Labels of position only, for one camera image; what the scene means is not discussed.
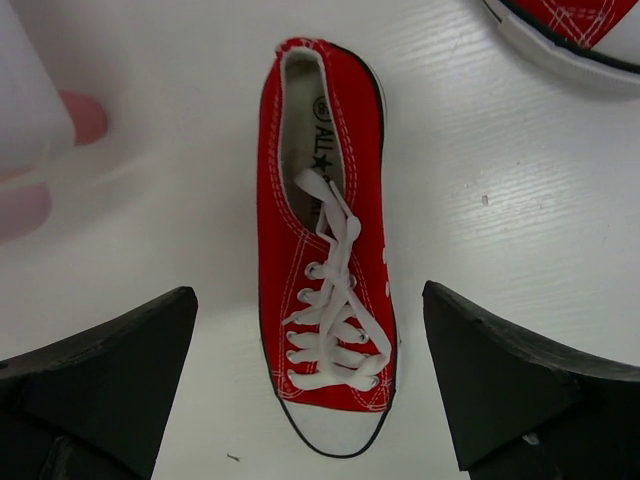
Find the white shoe cabinet body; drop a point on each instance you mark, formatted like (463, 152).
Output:
(39, 123)

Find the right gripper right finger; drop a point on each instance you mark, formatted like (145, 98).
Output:
(522, 406)

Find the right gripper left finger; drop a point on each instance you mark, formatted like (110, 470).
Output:
(95, 405)

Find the red sneaker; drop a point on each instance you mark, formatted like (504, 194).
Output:
(327, 323)
(593, 42)

